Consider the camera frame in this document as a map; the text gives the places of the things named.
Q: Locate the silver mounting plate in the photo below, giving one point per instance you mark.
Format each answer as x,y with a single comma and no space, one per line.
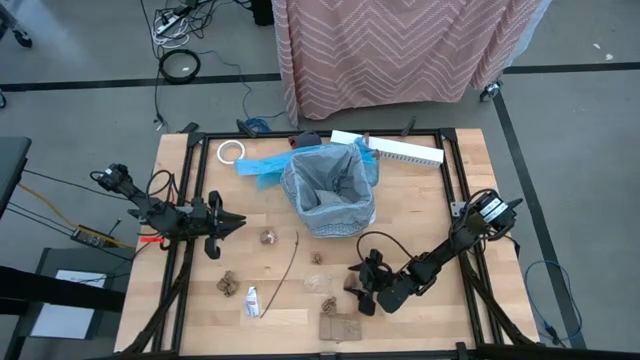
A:
456,209

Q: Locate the brown cardboard piece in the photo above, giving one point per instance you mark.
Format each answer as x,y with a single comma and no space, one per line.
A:
340,327

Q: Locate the blue plastic trash bag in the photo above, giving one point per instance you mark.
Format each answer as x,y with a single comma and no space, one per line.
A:
265,167

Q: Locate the black beam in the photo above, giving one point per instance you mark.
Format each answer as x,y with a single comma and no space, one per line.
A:
60,290

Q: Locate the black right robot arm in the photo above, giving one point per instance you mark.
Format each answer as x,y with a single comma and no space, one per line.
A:
450,245

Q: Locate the black electronics box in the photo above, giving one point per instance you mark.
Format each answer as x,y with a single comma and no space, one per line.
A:
92,237

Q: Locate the pink chevron cloth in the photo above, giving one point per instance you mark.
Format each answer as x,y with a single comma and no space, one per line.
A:
400,50

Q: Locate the white paper sheet on cart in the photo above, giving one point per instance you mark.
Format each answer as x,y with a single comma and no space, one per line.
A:
65,320

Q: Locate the dark grey red pouch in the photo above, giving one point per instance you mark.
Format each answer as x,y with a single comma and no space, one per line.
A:
306,140

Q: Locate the black floor box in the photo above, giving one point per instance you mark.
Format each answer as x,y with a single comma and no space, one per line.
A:
261,12

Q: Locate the clear plastic wrapper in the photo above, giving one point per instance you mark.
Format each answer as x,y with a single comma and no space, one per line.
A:
317,283

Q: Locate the grey cart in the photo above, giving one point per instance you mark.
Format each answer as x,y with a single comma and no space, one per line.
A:
47,257

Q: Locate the dark grey desk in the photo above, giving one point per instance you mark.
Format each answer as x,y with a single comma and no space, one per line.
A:
12,170

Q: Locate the white power strip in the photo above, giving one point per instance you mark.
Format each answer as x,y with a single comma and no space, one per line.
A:
167,22

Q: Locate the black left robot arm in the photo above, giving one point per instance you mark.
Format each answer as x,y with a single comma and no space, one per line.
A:
150,210

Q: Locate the grey patterned trash bag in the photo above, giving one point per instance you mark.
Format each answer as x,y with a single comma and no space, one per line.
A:
327,215

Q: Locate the pink quilted hanging blanket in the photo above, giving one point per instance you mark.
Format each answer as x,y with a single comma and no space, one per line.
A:
530,30

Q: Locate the brown paper ball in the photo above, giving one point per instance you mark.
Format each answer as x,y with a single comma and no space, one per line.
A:
316,258
227,284
329,306

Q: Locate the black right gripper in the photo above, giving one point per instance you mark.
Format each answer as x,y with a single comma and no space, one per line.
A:
380,282

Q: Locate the white tape roll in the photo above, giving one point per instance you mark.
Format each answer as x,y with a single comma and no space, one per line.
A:
237,143

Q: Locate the paper with pink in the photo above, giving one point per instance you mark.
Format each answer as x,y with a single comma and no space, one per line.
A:
268,237

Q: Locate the black table clamp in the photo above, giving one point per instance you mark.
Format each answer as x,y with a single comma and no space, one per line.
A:
246,127
409,126
461,350
189,127

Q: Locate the black chair leg caster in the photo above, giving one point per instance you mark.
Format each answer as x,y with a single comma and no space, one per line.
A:
22,37

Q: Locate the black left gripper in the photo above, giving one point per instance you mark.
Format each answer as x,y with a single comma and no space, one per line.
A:
205,220

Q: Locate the black aluminium table frame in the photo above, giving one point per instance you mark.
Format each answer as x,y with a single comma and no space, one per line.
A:
200,165

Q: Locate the long black zip tie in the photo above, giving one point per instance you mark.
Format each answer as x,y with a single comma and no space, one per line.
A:
280,275

